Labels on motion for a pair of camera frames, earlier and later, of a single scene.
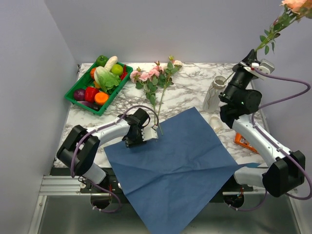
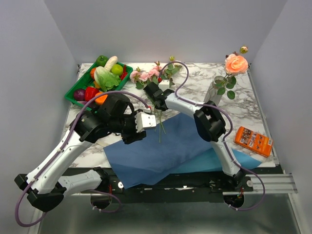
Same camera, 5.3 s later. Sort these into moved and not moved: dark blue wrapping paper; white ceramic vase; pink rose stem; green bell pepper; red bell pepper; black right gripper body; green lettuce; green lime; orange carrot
Moved: dark blue wrapping paper; black right gripper body; pink rose stem
Not moved: white ceramic vase; green lettuce; green bell pepper; orange carrot; green lime; red bell pepper
